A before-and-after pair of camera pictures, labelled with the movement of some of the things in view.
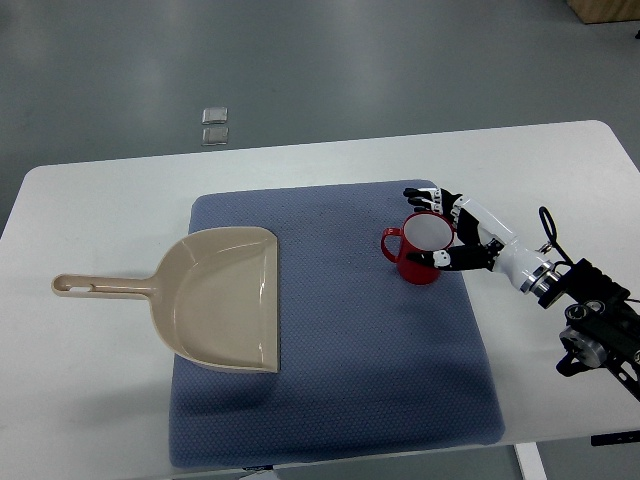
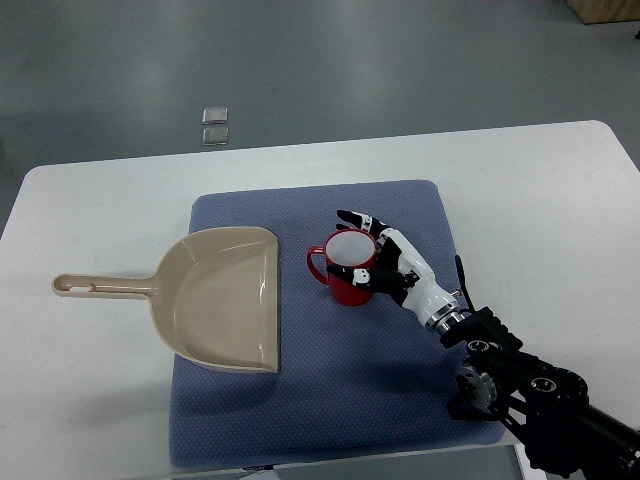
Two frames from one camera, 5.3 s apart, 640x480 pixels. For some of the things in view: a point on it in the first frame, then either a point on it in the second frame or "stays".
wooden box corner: (602, 11) stays
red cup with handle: (423, 232) -> (351, 247)
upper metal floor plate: (214, 115) stays
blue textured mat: (368, 360) stays
